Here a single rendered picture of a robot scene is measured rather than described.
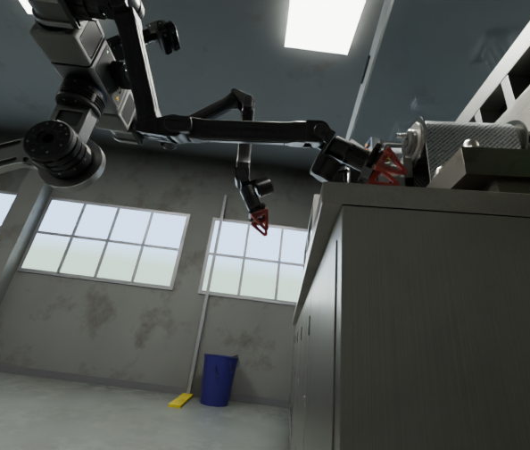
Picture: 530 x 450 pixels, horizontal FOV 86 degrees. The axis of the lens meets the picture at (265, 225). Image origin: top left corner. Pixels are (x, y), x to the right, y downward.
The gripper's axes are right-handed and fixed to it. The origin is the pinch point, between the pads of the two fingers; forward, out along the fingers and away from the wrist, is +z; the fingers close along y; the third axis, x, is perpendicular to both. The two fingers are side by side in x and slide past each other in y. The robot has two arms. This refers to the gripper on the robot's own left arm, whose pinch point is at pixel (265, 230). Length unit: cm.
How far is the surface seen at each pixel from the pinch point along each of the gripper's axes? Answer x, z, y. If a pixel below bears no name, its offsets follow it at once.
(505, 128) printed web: -63, 11, -43
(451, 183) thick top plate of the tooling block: -26, 23, -55
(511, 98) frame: -86, -1, -35
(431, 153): -41, 10, -41
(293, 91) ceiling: -127, -194, 143
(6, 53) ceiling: 161, -357, 141
